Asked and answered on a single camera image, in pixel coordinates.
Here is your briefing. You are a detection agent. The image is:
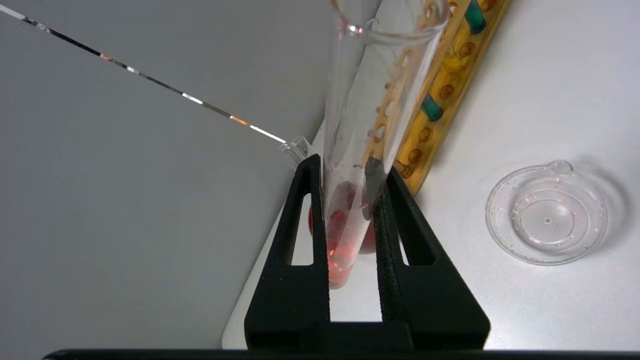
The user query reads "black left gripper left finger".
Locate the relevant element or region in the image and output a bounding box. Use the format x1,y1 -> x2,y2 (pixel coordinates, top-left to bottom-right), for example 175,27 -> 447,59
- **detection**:
244,154 -> 331,351

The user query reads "empty clear test tube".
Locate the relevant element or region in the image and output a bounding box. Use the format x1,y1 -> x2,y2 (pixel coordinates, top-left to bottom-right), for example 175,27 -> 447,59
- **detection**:
278,135 -> 317,172

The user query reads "test tube with red pigment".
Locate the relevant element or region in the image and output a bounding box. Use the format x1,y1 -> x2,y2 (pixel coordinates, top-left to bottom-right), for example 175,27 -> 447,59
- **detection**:
322,0 -> 449,291

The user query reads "test tube with blue pigment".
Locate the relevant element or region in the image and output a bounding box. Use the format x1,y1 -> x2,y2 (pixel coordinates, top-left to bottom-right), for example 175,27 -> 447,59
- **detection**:
420,95 -> 445,122

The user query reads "clear glass dish with spout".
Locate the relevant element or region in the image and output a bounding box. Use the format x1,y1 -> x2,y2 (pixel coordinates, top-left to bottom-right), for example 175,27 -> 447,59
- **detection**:
485,160 -> 609,266

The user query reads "test tube with teal pigment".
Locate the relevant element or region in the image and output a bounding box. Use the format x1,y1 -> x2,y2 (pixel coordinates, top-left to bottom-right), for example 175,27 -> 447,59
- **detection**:
464,0 -> 487,35

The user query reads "dark red plastic cup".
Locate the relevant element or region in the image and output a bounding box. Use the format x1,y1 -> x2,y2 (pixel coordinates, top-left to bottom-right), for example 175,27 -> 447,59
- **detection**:
307,181 -> 379,256

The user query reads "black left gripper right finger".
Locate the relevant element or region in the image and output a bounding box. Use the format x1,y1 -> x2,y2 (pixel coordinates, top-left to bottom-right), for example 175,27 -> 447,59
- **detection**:
372,166 -> 491,351

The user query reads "wooden test tube rack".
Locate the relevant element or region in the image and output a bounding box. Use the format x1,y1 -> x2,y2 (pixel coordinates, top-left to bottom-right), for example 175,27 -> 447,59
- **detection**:
360,0 -> 512,196

